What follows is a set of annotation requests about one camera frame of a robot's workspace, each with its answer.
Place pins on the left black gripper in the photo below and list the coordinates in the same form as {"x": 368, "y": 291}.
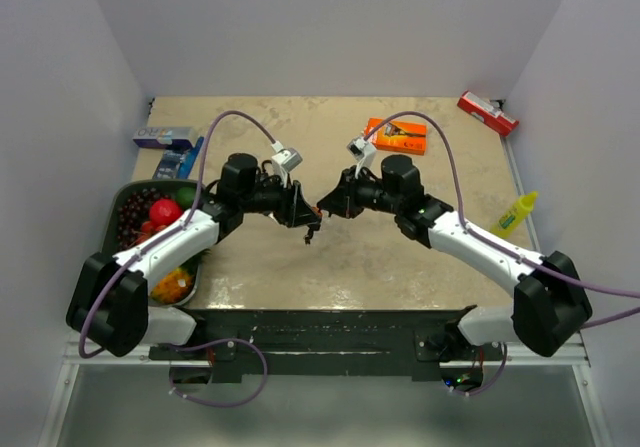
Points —
{"x": 302, "y": 209}

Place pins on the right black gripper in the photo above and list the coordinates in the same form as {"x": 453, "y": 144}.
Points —
{"x": 343, "y": 201}

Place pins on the black Kaijing padlock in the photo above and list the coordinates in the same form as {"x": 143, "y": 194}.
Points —
{"x": 264, "y": 164}

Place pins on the orange black padlock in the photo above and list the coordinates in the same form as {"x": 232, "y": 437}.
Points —
{"x": 317, "y": 213}

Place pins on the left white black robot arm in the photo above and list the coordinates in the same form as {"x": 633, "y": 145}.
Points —
{"x": 110, "y": 305}

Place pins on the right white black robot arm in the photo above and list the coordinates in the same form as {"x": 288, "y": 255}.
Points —
{"x": 548, "y": 307}

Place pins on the orange razor box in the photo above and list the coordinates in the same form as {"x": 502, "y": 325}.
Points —
{"x": 401, "y": 137}

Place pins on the green lime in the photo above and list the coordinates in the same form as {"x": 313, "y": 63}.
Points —
{"x": 185, "y": 197}

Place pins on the red apple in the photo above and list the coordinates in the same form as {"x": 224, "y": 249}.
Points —
{"x": 164, "y": 212}

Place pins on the orange toy pineapple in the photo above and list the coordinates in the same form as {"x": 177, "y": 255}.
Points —
{"x": 177, "y": 287}

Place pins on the red cherries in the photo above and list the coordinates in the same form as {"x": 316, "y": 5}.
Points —
{"x": 147, "y": 230}

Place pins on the dark red grape bunch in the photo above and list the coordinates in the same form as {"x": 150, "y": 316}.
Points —
{"x": 133, "y": 212}

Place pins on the yellow glue bottle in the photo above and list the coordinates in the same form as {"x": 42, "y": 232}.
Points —
{"x": 515, "y": 215}

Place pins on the white blue toothpaste box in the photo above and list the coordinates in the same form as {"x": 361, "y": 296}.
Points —
{"x": 176, "y": 138}

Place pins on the red box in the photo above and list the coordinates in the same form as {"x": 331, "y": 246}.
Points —
{"x": 491, "y": 116}

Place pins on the grey fruit tray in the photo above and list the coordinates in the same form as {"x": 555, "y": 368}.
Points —
{"x": 167, "y": 187}

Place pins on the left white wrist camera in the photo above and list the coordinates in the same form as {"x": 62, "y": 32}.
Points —
{"x": 284, "y": 161}

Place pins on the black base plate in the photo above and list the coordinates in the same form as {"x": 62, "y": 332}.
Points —
{"x": 357, "y": 343}

